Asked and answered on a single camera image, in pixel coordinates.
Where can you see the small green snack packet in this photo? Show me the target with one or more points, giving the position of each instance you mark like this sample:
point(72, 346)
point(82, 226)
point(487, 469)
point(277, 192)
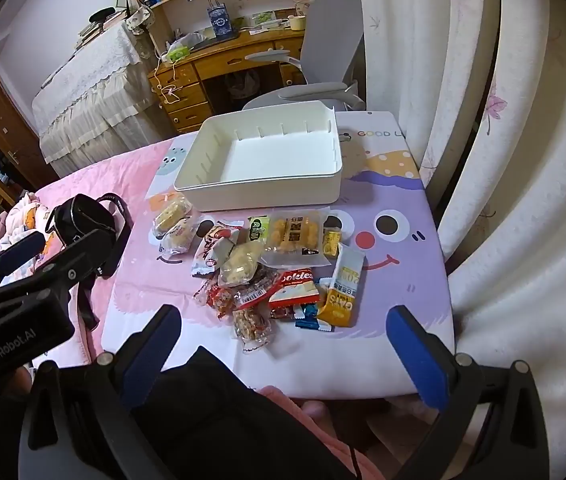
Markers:
point(258, 227)

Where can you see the white floral curtain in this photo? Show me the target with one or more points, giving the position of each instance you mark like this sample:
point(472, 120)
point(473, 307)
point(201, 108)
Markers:
point(513, 160)

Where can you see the lace-covered cabinet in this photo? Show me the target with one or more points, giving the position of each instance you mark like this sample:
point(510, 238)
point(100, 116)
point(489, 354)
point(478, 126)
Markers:
point(98, 90)

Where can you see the crumbly cake packet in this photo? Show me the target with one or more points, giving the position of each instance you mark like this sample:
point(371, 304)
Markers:
point(239, 262)

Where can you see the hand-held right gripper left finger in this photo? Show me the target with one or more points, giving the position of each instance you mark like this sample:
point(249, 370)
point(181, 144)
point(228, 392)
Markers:
point(148, 355)

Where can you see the wooden desk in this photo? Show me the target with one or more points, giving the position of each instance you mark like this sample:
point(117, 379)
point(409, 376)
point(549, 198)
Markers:
point(223, 57)

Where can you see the red white snack packet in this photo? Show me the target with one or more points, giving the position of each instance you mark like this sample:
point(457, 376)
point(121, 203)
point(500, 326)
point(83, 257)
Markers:
point(213, 250)

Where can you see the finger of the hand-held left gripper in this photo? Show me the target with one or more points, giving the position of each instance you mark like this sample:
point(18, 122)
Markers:
point(83, 257)
point(19, 252)

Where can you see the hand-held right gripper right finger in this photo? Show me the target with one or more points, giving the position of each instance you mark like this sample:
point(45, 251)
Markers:
point(418, 355)

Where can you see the floral cloth bag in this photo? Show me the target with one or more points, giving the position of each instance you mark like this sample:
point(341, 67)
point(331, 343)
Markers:
point(140, 17)

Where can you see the dark red floral snack packet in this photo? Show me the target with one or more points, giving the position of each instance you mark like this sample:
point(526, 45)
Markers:
point(255, 287)

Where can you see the red candy packet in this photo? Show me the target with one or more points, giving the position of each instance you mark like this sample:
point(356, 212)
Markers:
point(215, 297)

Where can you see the yellow mug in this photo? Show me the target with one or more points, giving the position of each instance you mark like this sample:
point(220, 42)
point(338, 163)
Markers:
point(297, 22)

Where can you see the cartoon printed table mat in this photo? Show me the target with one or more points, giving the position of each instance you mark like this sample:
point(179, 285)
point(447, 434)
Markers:
point(403, 270)

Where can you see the green tissue box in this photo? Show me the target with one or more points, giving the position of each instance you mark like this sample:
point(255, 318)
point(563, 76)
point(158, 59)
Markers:
point(179, 51)

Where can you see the pale cartoon print quilt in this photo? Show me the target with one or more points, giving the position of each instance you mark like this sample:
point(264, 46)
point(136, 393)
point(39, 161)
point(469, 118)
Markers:
point(18, 215)

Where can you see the yellow cake packet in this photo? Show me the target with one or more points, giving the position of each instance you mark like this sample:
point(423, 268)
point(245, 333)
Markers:
point(170, 212)
point(179, 239)

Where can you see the green picture card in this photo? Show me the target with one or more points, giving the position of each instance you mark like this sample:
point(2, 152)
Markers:
point(263, 17)

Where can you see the black desk pad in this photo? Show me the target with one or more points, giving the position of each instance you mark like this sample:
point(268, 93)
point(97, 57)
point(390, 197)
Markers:
point(213, 42)

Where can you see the patterned storage box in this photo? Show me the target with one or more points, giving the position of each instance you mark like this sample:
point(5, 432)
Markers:
point(300, 7)

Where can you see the clear plastic bag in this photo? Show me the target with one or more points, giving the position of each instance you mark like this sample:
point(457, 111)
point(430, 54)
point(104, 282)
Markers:
point(188, 39)

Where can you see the yellow puffs packet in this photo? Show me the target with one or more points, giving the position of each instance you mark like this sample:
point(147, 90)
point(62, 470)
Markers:
point(295, 235)

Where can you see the small blue snack packet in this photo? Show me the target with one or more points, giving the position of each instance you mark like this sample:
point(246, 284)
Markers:
point(313, 317)

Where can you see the blue paper bag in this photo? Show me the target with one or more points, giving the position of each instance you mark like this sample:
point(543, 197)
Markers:
point(220, 22)

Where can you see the black handbag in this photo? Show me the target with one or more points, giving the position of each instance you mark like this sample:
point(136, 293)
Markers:
point(88, 215)

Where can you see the black hat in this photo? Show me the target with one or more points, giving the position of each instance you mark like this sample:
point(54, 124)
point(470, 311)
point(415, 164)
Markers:
point(103, 14)

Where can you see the small yellow snack packet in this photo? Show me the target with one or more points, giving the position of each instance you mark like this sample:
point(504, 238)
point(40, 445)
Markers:
point(332, 242)

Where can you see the stack of books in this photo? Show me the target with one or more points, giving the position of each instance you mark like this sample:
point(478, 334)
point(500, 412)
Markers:
point(90, 32)

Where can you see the nut bar packet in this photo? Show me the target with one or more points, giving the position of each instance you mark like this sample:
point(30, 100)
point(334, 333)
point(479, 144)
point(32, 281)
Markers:
point(252, 327)

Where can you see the grey office chair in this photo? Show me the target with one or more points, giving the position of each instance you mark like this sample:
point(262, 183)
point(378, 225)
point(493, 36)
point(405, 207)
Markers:
point(333, 35)

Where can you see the white storage box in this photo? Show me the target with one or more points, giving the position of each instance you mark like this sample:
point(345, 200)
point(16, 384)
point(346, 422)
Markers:
point(273, 155)

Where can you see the waste bin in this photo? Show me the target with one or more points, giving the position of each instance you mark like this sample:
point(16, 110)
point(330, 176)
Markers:
point(243, 82)

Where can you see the pink blanket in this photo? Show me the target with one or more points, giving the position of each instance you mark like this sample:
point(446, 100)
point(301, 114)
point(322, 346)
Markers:
point(93, 180)

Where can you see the person's dark clothing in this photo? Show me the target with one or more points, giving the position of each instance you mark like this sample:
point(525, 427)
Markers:
point(223, 420)

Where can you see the small brown snack packet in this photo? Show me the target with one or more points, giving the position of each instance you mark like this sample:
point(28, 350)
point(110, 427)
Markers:
point(283, 312)

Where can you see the red cookies packet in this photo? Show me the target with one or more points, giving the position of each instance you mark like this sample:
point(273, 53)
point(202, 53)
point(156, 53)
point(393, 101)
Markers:
point(295, 287)

